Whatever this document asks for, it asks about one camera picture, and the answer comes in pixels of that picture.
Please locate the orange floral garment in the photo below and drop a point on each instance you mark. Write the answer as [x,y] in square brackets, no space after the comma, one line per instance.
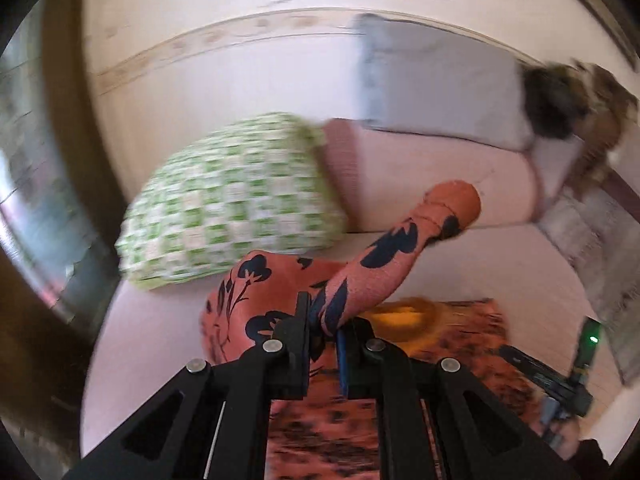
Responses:
[385,265]

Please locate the grey woven throw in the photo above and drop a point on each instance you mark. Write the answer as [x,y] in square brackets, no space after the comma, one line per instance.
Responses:
[595,260]

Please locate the green checkered pillow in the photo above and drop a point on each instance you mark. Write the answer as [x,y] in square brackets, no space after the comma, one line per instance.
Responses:
[225,200]

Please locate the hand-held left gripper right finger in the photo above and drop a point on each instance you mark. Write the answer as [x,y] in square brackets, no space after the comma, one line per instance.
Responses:
[342,360]

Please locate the yellow cloth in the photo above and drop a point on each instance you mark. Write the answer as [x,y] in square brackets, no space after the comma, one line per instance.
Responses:
[400,322]

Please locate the brown stuffed toy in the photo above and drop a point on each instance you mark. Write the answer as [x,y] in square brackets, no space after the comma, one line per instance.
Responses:
[590,105]

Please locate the pale pink pillow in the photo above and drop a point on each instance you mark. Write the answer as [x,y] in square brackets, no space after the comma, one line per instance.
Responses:
[425,175]

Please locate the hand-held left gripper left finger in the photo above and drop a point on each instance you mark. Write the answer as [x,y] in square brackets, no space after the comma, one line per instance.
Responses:
[300,340]

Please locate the glass window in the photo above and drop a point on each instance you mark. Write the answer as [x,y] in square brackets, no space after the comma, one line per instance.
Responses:
[35,185]

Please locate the grey pillow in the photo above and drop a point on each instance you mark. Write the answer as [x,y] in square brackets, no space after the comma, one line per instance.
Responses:
[440,80]

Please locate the wooden window frame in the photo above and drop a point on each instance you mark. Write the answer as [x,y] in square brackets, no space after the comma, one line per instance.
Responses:
[67,85]

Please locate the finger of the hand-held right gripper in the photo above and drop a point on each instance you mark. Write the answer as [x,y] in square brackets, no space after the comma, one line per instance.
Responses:
[540,372]

